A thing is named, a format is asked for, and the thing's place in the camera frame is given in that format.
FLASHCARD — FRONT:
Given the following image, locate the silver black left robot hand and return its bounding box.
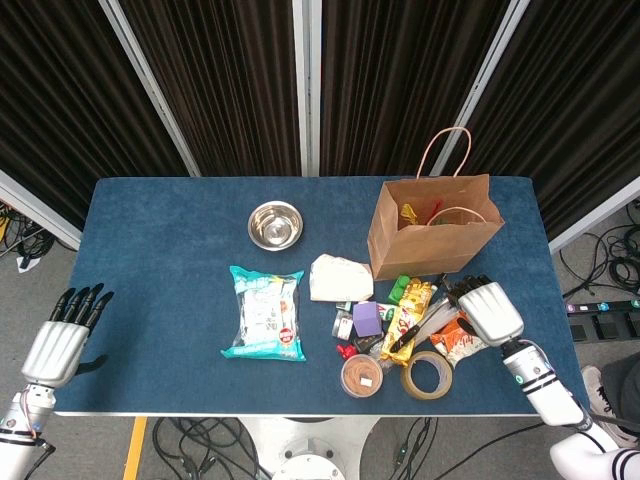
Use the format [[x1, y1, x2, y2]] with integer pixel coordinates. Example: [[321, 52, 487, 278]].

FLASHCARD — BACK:
[[20, 283, 115, 389]]

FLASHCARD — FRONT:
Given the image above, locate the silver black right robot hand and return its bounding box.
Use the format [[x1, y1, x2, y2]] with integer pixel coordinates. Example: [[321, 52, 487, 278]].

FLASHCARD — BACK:
[[446, 273, 525, 349]]

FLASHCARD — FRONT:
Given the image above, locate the clear plastic straws bundle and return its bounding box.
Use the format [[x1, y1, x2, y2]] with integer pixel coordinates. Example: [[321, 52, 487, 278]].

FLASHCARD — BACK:
[[372, 293, 466, 374]]

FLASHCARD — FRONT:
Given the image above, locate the yellow snack bar package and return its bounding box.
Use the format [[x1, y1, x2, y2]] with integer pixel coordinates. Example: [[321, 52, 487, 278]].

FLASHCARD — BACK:
[[379, 278, 434, 369]]

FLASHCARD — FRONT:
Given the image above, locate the transparent tape roll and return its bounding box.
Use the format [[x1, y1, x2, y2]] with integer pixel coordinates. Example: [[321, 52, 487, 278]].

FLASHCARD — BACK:
[[401, 350, 455, 400]]

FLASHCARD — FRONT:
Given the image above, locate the colourful feather shuttlecock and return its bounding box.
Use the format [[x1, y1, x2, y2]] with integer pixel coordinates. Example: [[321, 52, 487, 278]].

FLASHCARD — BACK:
[[398, 199, 451, 227]]

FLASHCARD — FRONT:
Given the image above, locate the orange white snack packet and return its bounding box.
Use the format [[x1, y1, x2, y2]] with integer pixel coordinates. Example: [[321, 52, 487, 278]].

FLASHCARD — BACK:
[[429, 319, 489, 370]]

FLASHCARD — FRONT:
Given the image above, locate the brown paper bag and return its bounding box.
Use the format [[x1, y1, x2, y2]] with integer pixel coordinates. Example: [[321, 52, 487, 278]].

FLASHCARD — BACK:
[[367, 127, 506, 282]]

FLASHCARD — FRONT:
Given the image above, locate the clear jar of rubber bands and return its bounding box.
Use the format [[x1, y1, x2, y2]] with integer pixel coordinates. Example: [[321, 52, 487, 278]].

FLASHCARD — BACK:
[[340, 353, 385, 400]]

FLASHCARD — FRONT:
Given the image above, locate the small silver tin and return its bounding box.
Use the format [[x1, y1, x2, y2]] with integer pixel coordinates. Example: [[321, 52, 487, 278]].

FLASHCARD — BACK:
[[331, 309, 354, 340]]

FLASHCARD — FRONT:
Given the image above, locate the green toy brick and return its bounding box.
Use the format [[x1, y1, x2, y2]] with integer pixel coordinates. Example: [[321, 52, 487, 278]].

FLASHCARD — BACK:
[[388, 275, 412, 305]]

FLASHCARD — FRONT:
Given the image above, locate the blue table cloth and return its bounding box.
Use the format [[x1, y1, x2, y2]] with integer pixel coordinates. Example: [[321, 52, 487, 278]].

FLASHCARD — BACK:
[[53, 175, 592, 416]]

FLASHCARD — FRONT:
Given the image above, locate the purple foam cube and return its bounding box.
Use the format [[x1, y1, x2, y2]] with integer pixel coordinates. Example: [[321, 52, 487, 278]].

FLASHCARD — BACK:
[[352, 301, 384, 337]]

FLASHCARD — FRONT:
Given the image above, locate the white sneaker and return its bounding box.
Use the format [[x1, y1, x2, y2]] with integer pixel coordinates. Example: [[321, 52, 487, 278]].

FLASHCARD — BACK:
[[580, 364, 640, 449]]

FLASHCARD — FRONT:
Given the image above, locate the dark trouser leg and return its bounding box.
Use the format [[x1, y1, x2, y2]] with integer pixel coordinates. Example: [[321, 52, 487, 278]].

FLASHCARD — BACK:
[[602, 349, 640, 426]]

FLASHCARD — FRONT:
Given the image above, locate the white soft pouch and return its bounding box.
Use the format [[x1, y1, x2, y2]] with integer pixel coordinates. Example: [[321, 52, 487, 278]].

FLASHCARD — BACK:
[[309, 253, 375, 303]]

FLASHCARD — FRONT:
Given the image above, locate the teal white plastic package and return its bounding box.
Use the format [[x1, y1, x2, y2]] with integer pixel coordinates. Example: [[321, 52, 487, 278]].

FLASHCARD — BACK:
[[220, 265, 307, 363]]

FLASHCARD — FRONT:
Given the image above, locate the black corrugated panel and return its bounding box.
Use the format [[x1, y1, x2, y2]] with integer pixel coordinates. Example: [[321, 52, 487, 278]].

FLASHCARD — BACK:
[[319, 0, 512, 177], [464, 0, 640, 241], [0, 0, 194, 231], [119, 0, 303, 177]]

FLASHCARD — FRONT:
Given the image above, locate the stainless steel bowl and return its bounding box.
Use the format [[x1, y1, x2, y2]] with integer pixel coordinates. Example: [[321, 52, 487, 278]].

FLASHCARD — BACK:
[[247, 200, 305, 251]]

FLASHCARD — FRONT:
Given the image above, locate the black floor cable bundle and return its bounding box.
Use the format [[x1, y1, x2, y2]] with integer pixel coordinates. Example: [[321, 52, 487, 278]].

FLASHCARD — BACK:
[[0, 199, 57, 269], [558, 198, 640, 301], [151, 417, 274, 480], [389, 417, 439, 480]]

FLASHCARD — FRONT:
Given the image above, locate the white partition rail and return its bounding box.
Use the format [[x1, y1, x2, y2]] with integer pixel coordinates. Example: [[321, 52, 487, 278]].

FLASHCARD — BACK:
[[548, 177, 640, 255], [0, 168, 84, 251]]

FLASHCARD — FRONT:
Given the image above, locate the white table frame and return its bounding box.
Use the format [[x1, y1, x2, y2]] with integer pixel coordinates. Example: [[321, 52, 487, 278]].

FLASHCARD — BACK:
[[52, 409, 594, 419]]

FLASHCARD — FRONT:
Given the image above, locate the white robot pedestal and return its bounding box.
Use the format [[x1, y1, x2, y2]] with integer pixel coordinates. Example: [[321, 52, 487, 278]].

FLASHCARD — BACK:
[[238, 415, 382, 480]]

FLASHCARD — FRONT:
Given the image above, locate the white partition post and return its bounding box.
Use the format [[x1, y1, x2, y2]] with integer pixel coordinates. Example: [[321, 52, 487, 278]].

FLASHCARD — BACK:
[[98, 0, 202, 177], [292, 0, 323, 177], [430, 0, 524, 177]]

